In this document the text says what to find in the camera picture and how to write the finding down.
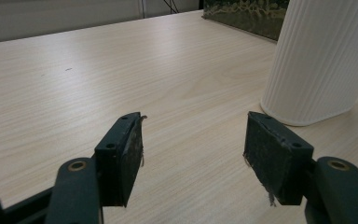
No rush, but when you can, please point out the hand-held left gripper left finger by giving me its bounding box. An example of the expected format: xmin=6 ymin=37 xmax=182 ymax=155
xmin=93 ymin=111 xmax=148 ymax=208

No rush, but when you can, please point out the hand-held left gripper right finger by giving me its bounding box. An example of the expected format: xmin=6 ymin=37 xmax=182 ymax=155
xmin=242 ymin=111 xmax=315 ymax=207

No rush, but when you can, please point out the white ribbed container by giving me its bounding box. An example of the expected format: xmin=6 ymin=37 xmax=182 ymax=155
xmin=259 ymin=0 xmax=358 ymax=127

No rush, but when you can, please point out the dark green patterned box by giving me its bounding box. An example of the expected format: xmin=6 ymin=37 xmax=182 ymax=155
xmin=201 ymin=0 xmax=291 ymax=42

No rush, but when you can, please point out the black cable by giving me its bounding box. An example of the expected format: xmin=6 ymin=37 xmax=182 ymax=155
xmin=163 ymin=0 xmax=180 ymax=15

